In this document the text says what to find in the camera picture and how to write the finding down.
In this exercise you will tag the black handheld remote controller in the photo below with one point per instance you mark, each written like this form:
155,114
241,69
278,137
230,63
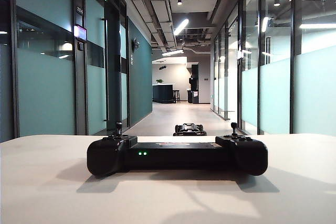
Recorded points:
183,155

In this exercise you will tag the black quadruped robot dog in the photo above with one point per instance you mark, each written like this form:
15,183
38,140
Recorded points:
189,129

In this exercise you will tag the white door side sign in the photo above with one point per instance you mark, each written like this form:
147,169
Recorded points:
239,55

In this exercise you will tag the black door access keypad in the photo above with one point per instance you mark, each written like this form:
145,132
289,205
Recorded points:
81,46

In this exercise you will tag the dark bar counter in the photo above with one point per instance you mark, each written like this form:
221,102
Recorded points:
161,93

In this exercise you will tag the wooden bar stool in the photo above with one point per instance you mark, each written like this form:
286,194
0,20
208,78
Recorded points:
176,95

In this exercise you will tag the green potted plant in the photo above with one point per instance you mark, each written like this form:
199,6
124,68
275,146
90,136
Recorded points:
159,81

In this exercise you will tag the black kiosk machine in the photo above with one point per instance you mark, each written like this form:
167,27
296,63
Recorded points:
194,87

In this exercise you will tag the linear ceiling light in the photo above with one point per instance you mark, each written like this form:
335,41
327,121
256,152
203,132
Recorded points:
317,26
181,26
172,52
264,24

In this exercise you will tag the lit room display screen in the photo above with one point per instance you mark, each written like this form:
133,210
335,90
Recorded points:
80,33

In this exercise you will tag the room number sign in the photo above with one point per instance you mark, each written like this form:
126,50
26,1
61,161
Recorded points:
80,10

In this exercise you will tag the white wall sign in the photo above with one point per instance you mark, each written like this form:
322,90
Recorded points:
131,59

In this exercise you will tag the black wall ornament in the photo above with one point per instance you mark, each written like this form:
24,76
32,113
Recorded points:
135,44

